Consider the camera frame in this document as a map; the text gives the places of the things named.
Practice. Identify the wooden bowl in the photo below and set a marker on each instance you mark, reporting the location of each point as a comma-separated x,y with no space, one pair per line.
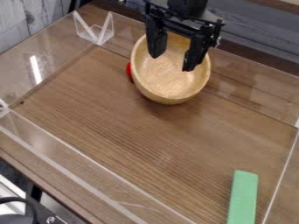
159,77

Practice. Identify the black metal table leg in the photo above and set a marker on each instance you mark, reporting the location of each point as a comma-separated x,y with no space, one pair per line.
35,192

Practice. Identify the green tape strip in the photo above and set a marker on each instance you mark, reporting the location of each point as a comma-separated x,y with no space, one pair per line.
243,198

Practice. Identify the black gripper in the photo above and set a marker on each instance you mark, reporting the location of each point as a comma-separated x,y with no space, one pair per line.
188,18

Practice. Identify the red plush strawberry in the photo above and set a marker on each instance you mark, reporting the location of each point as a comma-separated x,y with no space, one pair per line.
128,71

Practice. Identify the clear acrylic front wall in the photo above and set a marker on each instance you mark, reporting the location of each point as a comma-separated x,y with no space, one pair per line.
100,196

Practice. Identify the clear acrylic corner bracket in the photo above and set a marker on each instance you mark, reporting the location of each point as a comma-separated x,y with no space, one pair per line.
96,34

